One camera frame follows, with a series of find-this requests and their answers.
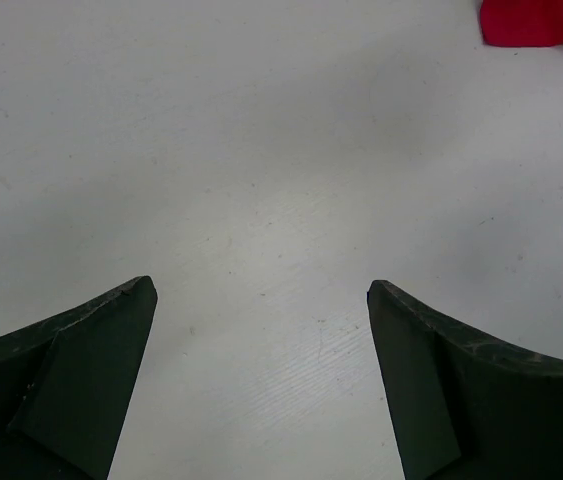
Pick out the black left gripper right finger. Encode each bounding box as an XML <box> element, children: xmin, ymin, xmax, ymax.
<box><xmin>367</xmin><ymin>280</ymin><xmax>563</xmax><ymax>479</ymax></box>

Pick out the bright red t shirt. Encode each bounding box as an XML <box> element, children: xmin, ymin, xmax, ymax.
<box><xmin>479</xmin><ymin>0</ymin><xmax>563</xmax><ymax>48</ymax></box>

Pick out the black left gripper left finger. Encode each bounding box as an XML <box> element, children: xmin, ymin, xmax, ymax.
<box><xmin>0</xmin><ymin>276</ymin><xmax>157</xmax><ymax>479</ymax></box>

